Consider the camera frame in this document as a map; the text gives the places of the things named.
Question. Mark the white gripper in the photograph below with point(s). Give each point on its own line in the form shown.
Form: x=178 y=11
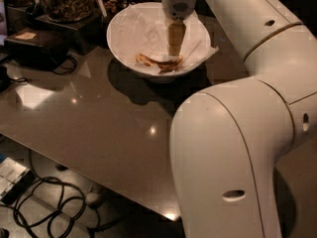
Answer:
x=178 y=6

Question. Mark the brown spotted banana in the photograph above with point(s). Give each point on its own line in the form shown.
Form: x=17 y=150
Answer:
x=164 y=66

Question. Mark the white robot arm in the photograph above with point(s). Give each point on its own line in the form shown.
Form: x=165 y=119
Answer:
x=225 y=139

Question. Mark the white ceramic bowl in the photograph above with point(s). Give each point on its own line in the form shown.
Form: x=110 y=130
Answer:
x=123 y=47

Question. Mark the white paper napkin liner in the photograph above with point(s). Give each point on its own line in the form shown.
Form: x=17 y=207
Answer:
x=142 y=30

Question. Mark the black box stand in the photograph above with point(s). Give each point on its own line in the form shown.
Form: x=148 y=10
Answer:
x=83 y=35

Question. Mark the glass jar of nuts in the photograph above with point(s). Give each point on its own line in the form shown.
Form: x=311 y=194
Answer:
x=65 y=11

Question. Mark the black device with label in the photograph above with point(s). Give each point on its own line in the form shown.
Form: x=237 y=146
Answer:
x=38 y=49

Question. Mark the white power adapter box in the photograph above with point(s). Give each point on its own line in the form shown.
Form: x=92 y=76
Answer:
x=15 y=179

